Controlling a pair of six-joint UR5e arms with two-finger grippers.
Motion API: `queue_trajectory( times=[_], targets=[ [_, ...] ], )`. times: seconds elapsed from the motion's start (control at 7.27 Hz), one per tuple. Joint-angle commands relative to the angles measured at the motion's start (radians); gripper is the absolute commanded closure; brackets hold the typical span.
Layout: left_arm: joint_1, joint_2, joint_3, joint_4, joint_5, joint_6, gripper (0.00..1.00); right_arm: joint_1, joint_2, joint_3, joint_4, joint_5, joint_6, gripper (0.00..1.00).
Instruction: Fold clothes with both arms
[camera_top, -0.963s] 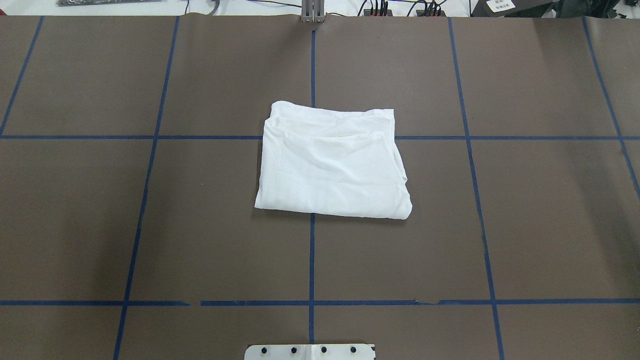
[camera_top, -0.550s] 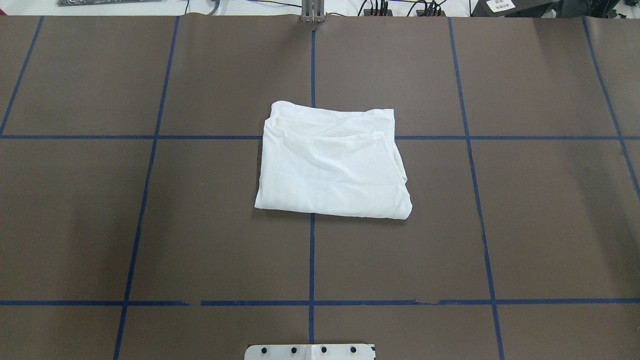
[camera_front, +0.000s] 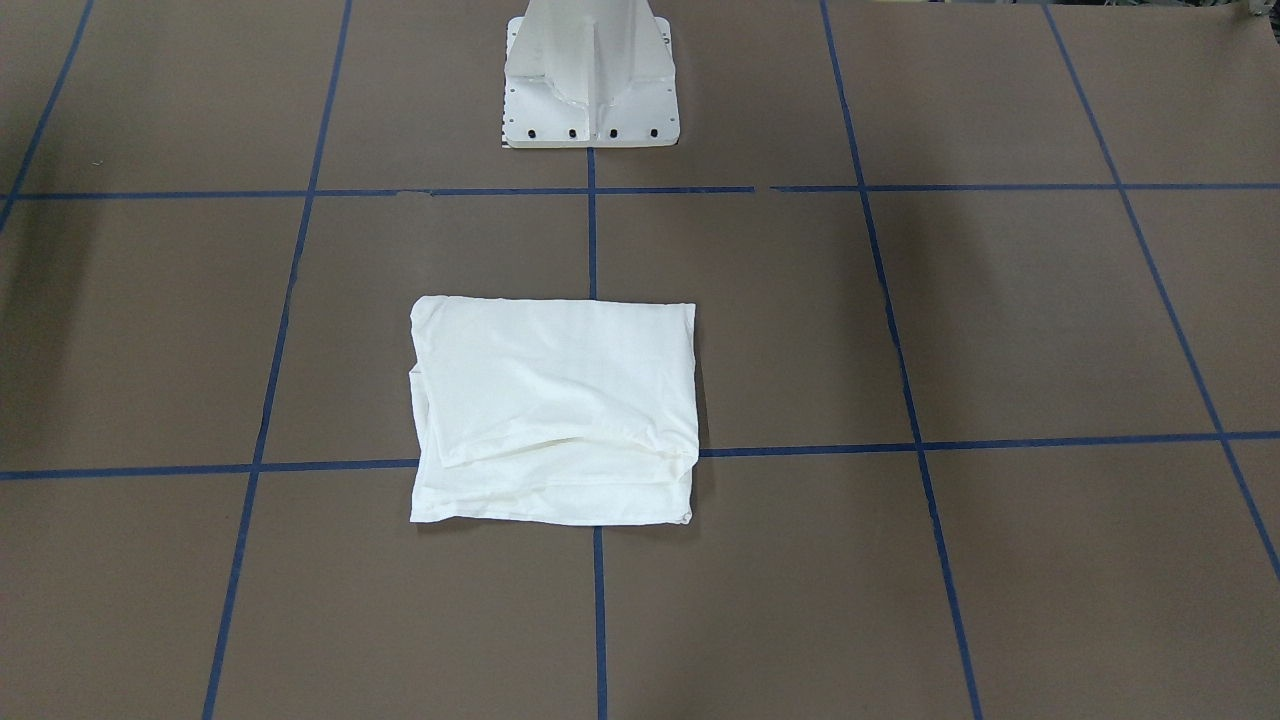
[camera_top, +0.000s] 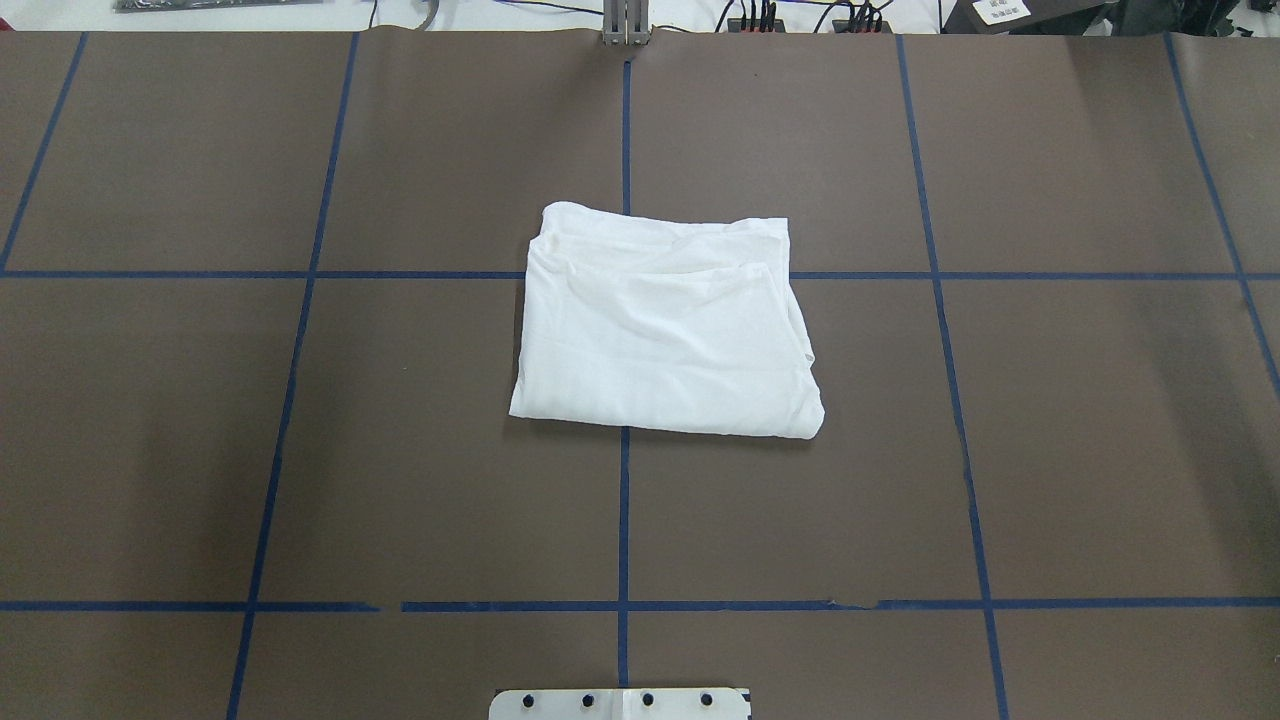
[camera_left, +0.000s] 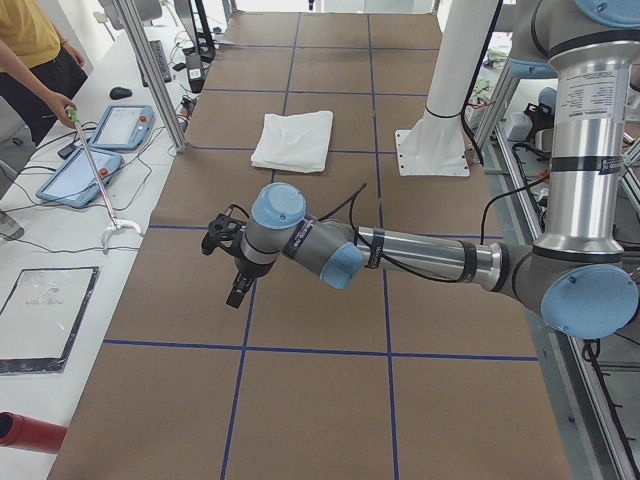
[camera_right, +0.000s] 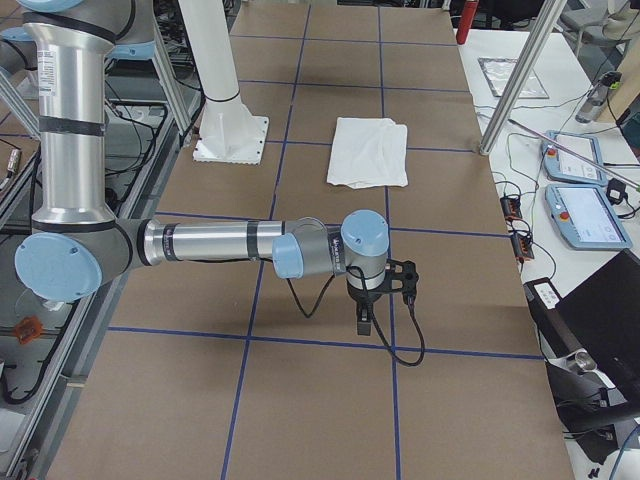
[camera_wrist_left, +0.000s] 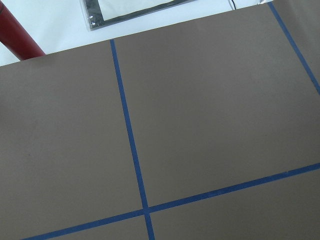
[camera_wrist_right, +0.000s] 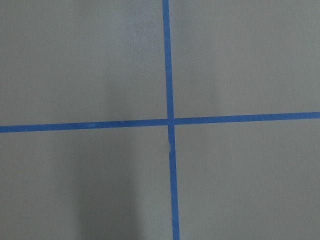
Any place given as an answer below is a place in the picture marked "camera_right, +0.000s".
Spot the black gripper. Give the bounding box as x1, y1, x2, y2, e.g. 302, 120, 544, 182
347, 281, 388, 336

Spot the white long-sleeve printed T-shirt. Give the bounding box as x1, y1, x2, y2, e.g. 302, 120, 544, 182
327, 117, 408, 189

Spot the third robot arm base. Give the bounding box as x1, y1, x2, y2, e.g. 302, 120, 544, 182
1, 27, 37, 78

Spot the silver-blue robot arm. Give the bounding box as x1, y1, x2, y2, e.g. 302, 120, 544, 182
14, 1, 391, 335

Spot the lower black orange adapter box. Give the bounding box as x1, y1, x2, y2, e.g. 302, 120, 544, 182
510, 232, 535, 264

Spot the black orange adapter box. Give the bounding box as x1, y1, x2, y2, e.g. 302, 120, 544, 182
510, 232, 535, 264
500, 196, 523, 221

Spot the upper black orange adapter box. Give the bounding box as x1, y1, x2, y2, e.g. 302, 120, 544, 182
500, 196, 523, 221

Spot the black laptop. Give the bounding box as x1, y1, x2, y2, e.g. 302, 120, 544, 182
524, 249, 639, 402

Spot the lower blue teach pendant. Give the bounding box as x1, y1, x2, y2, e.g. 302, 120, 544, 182
545, 184, 633, 251

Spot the blue teach pendant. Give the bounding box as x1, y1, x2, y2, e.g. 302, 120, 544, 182
541, 130, 607, 186
545, 184, 633, 251

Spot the long reach grabber stick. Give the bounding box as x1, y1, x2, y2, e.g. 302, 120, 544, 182
508, 118, 640, 192

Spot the upper blue teach pendant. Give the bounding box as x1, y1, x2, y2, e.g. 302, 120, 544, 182
541, 130, 607, 186

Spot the red cylinder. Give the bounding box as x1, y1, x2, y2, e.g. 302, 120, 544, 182
456, 0, 479, 45

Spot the orange plastic part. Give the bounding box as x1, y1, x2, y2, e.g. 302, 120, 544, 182
12, 316, 43, 345

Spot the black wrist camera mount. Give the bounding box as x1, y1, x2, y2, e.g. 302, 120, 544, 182
385, 259, 419, 306

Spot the aluminium frame post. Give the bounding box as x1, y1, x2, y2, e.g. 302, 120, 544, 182
479, 0, 567, 156

